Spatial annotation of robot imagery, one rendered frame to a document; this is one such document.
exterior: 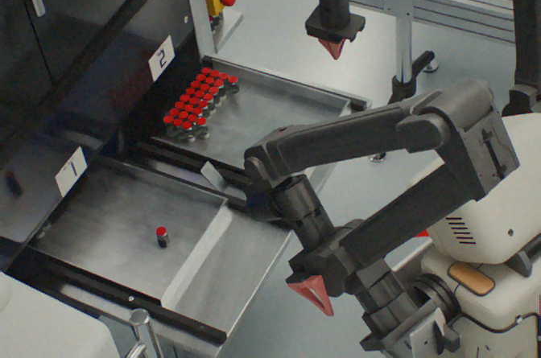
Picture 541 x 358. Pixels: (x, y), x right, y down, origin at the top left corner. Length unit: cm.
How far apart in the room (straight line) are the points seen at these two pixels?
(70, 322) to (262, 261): 88
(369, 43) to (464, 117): 248
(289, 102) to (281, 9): 162
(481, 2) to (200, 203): 122
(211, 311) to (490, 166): 84
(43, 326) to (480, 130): 55
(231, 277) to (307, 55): 178
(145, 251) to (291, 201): 59
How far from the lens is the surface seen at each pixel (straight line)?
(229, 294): 198
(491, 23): 303
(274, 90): 231
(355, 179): 328
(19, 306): 121
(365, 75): 359
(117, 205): 215
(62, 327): 118
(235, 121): 226
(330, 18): 197
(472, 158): 123
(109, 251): 209
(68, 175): 205
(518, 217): 150
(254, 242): 204
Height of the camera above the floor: 250
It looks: 48 degrees down
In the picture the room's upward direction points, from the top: 8 degrees counter-clockwise
